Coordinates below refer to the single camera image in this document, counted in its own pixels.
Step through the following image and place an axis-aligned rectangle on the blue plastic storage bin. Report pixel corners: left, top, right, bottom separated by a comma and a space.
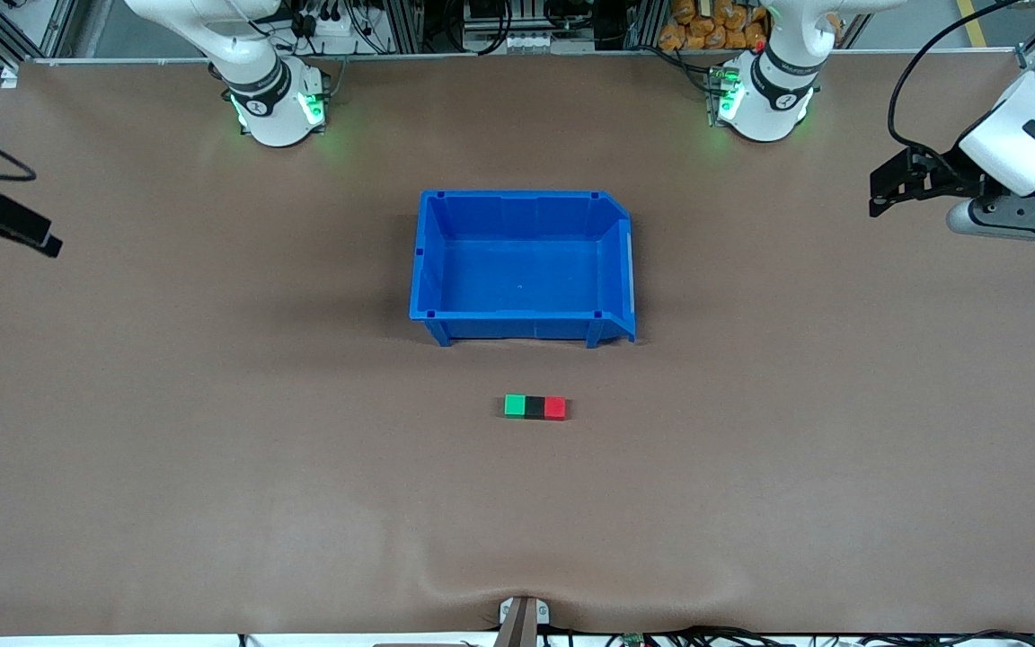
409, 189, 638, 349

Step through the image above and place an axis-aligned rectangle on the brown table mat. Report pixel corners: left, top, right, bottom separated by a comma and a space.
0, 49, 1035, 637

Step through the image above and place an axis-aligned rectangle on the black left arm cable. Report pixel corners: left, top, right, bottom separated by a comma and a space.
889, 0, 1035, 172

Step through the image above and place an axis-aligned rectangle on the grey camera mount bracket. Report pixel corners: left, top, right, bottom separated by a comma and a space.
497, 595, 551, 647

